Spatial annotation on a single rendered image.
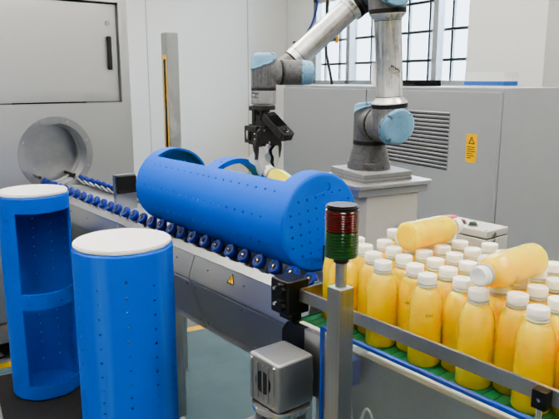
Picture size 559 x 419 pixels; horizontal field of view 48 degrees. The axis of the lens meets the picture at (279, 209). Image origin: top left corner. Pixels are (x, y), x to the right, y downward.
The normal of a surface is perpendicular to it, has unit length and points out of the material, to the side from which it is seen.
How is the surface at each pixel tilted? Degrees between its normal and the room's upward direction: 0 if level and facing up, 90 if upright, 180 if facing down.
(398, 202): 90
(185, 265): 70
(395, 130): 100
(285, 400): 90
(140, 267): 90
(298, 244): 90
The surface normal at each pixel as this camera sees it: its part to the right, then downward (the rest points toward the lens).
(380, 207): 0.48, 0.18
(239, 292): -0.73, -0.21
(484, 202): -0.88, 0.10
